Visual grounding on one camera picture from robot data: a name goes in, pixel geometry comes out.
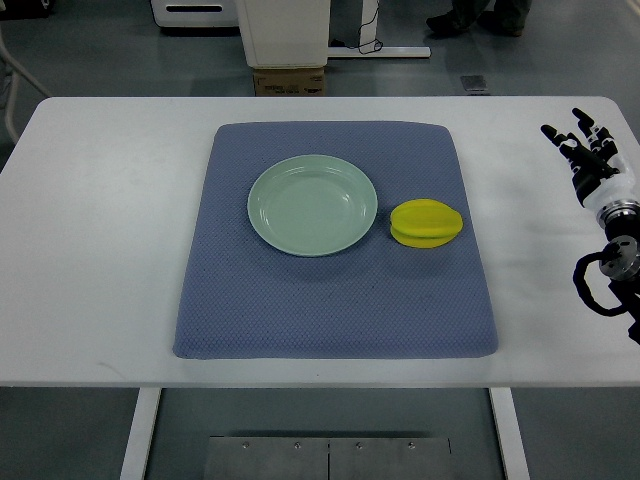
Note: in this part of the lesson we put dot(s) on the white desk leg base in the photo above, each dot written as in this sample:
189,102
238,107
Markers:
368,45

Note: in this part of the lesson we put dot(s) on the metal base plate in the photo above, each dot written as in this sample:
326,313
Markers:
328,458

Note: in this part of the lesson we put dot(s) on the white cabinet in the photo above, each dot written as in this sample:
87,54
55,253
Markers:
284,34

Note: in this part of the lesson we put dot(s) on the white machine with slot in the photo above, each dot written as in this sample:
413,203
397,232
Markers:
194,14

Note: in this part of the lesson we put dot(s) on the grey floor outlet plate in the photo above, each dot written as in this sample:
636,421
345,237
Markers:
474,84

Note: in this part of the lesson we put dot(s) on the cardboard box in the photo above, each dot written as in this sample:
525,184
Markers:
299,82

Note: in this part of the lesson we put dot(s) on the white tubes at left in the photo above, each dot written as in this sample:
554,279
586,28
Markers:
13,72

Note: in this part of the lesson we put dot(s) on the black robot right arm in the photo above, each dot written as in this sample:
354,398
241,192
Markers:
618,261

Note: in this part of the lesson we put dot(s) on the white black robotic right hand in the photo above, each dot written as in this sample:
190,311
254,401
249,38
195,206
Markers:
601,176

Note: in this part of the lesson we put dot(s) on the white table right leg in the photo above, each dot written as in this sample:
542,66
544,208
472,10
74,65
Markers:
508,432

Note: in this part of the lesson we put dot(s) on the light green plate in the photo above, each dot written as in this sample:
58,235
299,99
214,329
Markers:
312,205

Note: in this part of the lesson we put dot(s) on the person legs and shoes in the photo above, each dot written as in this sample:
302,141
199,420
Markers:
507,18

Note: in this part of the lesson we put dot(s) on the white table leg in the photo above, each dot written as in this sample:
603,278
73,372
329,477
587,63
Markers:
141,433
508,432

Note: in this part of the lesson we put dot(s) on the yellow starfruit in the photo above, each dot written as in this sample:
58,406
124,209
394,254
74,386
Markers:
425,223

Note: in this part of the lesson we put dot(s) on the blue textured mat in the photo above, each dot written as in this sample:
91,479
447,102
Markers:
378,299

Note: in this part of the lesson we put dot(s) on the white table left leg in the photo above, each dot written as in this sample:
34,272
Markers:
141,433

